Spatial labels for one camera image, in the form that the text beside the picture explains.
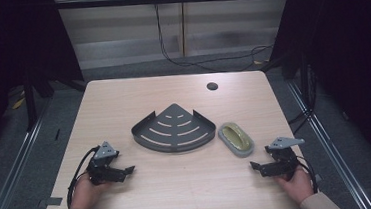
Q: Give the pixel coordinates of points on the dark curtain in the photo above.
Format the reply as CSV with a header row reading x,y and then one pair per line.
x,y
11,44
345,38

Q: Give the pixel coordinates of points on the person's right hand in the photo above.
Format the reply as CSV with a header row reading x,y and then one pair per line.
x,y
297,186

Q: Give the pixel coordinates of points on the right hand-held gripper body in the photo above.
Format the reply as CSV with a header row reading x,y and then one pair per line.
x,y
286,160

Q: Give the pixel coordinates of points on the yellow floor tape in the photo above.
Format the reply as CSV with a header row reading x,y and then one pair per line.
x,y
18,103

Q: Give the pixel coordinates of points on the black round table grommet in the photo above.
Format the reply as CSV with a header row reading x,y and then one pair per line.
x,y
212,86

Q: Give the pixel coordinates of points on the person's left hand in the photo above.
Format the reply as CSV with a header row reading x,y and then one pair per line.
x,y
86,194

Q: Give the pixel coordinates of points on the grey and green soap dish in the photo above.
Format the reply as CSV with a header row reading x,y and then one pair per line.
x,y
236,140

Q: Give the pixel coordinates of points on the dark grey metal corner shelf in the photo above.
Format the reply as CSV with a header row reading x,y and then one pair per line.
x,y
174,132

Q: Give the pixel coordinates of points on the grey tape strip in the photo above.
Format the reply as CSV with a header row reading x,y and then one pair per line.
x,y
53,201

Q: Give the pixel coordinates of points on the aluminium floor rail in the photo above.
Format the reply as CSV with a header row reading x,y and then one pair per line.
x,y
331,153
9,185

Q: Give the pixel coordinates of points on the black metal stand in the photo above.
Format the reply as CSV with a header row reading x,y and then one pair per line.
x,y
30,106

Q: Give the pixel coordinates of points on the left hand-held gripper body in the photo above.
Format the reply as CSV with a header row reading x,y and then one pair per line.
x,y
102,164

